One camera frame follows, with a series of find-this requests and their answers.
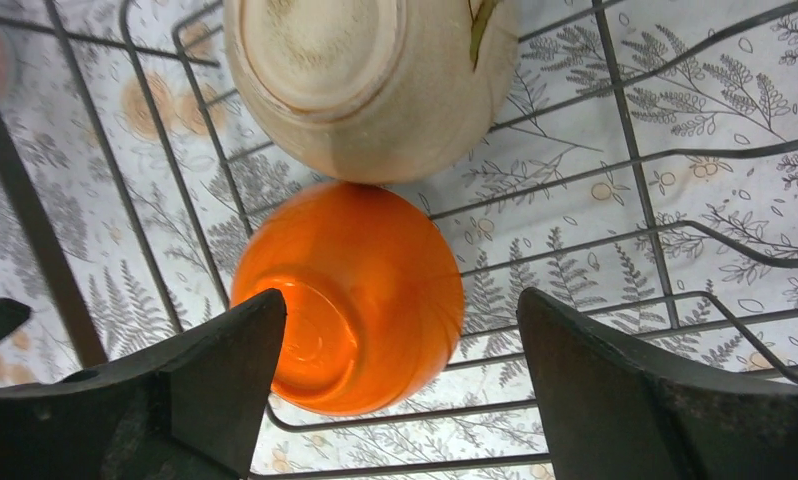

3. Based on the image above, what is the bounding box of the black wire dish rack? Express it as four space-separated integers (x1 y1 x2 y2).
0 0 798 480

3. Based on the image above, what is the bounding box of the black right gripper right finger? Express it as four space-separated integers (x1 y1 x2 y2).
517 288 798 479

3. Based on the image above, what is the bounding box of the beige ceramic bowl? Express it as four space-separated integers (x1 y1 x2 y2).
223 0 520 184

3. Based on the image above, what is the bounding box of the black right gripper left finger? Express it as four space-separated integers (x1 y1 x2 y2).
0 288 287 479

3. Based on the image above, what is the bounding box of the orange bowl front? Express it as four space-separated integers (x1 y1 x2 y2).
231 181 465 416

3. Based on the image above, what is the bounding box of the floral tablecloth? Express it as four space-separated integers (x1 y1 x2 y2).
0 1 798 479

